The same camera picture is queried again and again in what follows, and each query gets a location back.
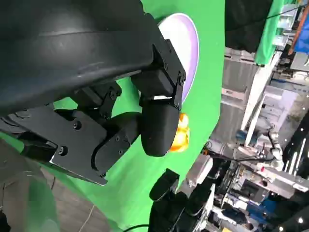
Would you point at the black workshop table skirt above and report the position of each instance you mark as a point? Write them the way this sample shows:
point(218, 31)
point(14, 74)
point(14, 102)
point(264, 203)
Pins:
point(243, 26)

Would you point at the orange toy bread roll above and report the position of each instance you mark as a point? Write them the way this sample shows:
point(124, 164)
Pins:
point(182, 140)

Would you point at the lilac plate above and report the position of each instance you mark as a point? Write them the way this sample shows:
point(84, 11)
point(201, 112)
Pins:
point(184, 48)

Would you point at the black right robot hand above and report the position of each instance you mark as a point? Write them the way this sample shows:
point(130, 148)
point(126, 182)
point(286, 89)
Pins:
point(169, 212)

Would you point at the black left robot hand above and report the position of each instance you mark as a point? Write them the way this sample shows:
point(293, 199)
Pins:
point(60, 60)

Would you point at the green cloth on workshop table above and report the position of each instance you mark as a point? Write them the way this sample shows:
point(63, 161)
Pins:
point(269, 31)

